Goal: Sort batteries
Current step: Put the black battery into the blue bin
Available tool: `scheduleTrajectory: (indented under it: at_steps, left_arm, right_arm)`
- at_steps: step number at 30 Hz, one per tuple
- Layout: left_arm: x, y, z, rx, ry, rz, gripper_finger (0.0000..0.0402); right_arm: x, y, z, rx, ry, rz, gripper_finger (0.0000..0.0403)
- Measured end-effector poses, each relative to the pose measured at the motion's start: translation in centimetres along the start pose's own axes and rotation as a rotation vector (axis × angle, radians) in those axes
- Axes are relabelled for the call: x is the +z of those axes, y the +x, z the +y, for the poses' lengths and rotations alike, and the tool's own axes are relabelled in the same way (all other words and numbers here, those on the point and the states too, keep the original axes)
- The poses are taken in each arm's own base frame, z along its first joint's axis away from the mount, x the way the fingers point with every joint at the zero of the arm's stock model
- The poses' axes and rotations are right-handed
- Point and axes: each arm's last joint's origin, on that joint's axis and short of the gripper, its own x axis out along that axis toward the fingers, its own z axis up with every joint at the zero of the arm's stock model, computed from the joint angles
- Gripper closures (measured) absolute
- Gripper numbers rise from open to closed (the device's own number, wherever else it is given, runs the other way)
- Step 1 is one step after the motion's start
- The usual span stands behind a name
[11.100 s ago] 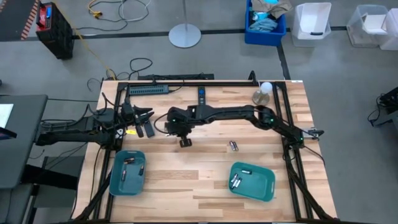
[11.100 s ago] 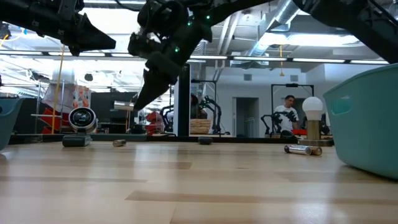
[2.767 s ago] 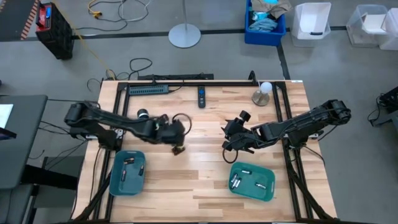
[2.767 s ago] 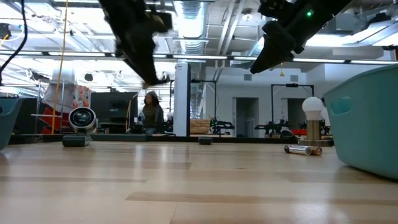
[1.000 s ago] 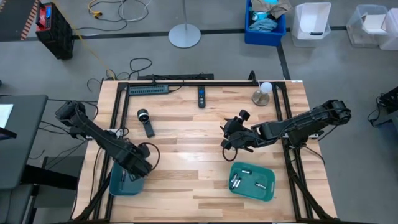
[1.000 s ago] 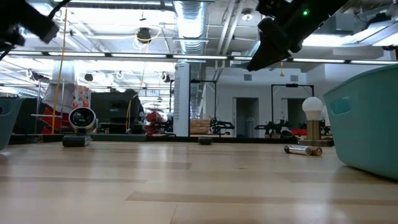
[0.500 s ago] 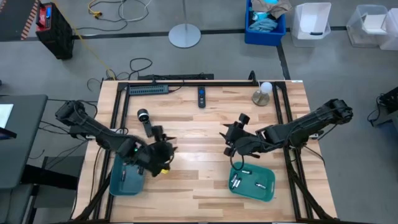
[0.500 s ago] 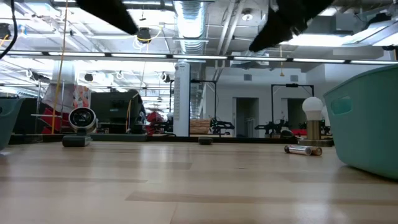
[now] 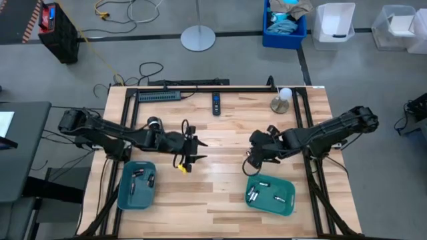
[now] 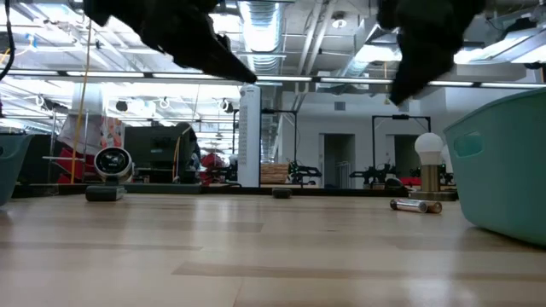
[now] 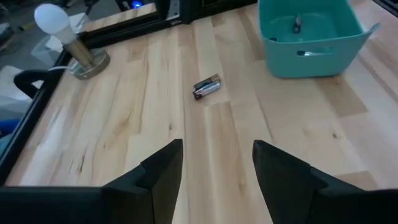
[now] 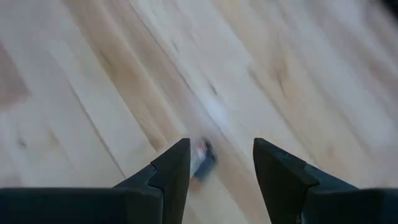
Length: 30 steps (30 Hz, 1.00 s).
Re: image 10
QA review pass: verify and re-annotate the brass lamp with white bulb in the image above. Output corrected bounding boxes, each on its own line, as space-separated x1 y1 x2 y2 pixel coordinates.
408 131 460 202

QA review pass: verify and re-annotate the teal plastic tray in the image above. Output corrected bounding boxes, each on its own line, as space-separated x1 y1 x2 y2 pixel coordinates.
0 133 34 208
443 87 546 248

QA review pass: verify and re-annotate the thin yellow cord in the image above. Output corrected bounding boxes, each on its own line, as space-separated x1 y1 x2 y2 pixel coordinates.
69 19 93 184

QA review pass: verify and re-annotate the silver AA battery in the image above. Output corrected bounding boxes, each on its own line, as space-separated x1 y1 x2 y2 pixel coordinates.
389 198 429 214

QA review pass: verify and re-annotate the black aluminium table frame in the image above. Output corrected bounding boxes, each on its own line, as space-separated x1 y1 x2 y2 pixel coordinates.
11 182 410 198

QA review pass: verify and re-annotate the dark large machine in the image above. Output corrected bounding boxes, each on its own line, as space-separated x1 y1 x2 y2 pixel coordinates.
123 122 198 184

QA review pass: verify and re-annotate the white tall tower unit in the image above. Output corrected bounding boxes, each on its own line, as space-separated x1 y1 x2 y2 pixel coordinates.
236 84 263 188

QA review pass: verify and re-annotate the dark multi-port USB hub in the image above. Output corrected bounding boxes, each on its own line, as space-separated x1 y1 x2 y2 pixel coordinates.
123 182 202 195

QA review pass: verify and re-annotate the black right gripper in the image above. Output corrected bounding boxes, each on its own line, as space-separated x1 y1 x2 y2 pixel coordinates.
377 0 488 106

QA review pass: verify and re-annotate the black metal frame stand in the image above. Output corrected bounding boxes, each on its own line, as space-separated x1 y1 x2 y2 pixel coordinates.
258 108 299 165
370 113 433 170

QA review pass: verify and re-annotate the black hanging cable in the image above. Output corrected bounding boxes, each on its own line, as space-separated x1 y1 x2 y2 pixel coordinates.
0 0 17 83

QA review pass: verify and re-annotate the silver ceiling air duct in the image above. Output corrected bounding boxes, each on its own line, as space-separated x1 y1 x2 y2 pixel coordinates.
238 0 286 74

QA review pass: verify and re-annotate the black webcam on stand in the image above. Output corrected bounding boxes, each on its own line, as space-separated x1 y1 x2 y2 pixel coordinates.
84 146 134 202

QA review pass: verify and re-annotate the red equipment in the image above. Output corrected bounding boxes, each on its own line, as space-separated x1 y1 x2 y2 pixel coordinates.
57 147 100 185

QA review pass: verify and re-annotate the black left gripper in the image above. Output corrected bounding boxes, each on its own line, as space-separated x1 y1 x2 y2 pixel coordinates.
83 0 258 84

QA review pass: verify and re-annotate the wooden crate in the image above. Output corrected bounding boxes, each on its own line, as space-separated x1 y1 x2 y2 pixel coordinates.
260 162 292 185

